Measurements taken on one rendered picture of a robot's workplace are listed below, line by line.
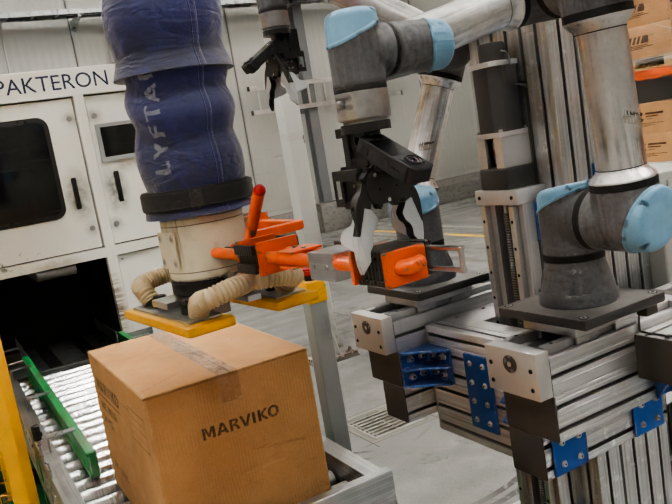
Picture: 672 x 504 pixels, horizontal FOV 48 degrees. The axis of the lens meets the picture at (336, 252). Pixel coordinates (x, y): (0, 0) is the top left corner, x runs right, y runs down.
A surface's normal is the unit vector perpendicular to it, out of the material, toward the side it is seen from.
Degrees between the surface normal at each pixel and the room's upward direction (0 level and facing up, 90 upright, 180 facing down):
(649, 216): 98
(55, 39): 90
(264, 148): 90
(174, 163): 78
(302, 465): 90
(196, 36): 101
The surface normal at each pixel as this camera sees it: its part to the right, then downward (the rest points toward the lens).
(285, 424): 0.49, 0.05
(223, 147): 0.70, -0.18
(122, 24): -0.38, 0.30
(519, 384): -0.85, 0.22
